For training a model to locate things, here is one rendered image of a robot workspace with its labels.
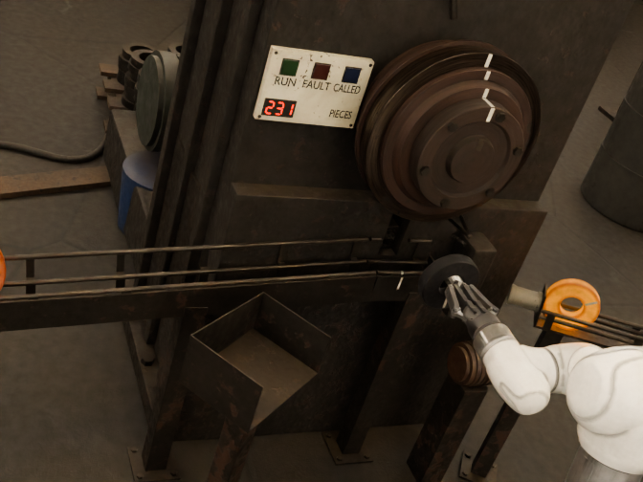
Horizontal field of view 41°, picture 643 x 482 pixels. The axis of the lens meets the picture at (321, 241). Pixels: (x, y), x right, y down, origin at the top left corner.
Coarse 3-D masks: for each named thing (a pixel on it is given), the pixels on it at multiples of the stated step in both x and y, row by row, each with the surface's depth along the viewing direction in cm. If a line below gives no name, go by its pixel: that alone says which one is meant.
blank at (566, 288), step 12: (552, 288) 242; (564, 288) 241; (576, 288) 240; (588, 288) 239; (552, 300) 243; (588, 300) 241; (564, 312) 246; (576, 312) 246; (588, 312) 242; (576, 324) 245
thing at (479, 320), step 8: (464, 312) 200; (480, 312) 201; (488, 312) 202; (464, 320) 200; (472, 320) 197; (480, 320) 196; (488, 320) 195; (496, 320) 196; (472, 328) 197; (480, 328) 195; (472, 336) 197
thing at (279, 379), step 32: (224, 320) 196; (256, 320) 210; (288, 320) 204; (192, 352) 187; (224, 352) 203; (256, 352) 205; (288, 352) 208; (320, 352) 202; (192, 384) 191; (224, 384) 185; (256, 384) 179; (288, 384) 199; (256, 416) 190; (224, 448) 211; (224, 480) 215
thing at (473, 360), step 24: (456, 360) 246; (480, 360) 243; (456, 384) 251; (480, 384) 246; (432, 408) 262; (456, 408) 251; (432, 432) 262; (456, 432) 258; (432, 456) 261; (432, 480) 269
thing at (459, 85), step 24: (456, 72) 197; (480, 72) 199; (432, 96) 198; (456, 96) 198; (480, 96) 200; (504, 96) 203; (408, 120) 200; (528, 120) 213; (384, 144) 202; (408, 144) 202; (384, 168) 206; (408, 168) 206; (408, 192) 210
